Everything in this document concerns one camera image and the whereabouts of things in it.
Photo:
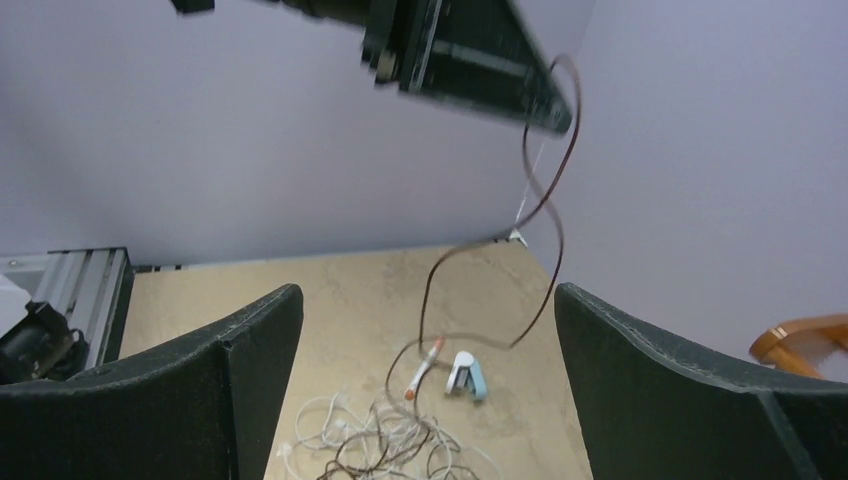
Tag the aluminium frame rail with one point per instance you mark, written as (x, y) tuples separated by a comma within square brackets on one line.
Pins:
[(90, 287)]

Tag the wooden shelf rack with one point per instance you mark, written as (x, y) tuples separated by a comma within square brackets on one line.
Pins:
[(800, 346)]

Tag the white orange marker pen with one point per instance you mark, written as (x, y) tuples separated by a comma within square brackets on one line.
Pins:
[(424, 367)]

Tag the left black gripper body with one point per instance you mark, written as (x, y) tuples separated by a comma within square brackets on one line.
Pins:
[(397, 35)]

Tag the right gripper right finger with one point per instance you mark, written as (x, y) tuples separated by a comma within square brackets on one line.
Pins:
[(654, 405)]

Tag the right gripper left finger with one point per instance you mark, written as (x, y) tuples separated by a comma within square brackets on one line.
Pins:
[(204, 405)]

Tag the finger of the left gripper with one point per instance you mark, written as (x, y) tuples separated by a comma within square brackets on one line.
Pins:
[(483, 58)]

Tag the light blue stapler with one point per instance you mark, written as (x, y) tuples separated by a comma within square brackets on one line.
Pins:
[(466, 375)]

